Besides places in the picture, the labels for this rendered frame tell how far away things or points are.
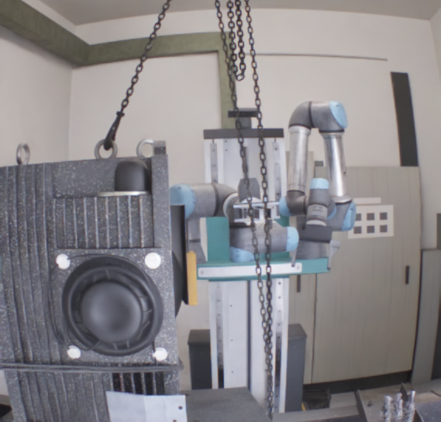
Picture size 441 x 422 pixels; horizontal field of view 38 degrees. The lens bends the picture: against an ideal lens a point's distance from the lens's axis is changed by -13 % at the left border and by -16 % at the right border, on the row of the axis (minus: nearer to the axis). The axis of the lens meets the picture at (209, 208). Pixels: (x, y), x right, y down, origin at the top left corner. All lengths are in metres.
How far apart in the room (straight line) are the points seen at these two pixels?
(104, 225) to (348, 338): 3.32
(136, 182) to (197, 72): 3.39
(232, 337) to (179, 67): 2.42
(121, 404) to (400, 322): 3.48
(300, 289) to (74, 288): 3.21
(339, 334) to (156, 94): 2.11
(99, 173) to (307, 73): 3.37
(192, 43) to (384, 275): 2.10
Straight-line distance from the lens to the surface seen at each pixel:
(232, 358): 3.23
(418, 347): 4.98
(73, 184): 1.80
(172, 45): 5.02
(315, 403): 4.47
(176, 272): 2.17
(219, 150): 3.10
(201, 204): 2.50
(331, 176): 2.90
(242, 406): 2.02
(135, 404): 1.62
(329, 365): 4.89
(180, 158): 5.01
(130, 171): 1.71
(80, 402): 1.82
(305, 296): 4.78
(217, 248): 3.07
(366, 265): 4.78
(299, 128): 2.87
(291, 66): 5.03
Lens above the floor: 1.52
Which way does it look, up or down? 1 degrees down
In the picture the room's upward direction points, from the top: 2 degrees counter-clockwise
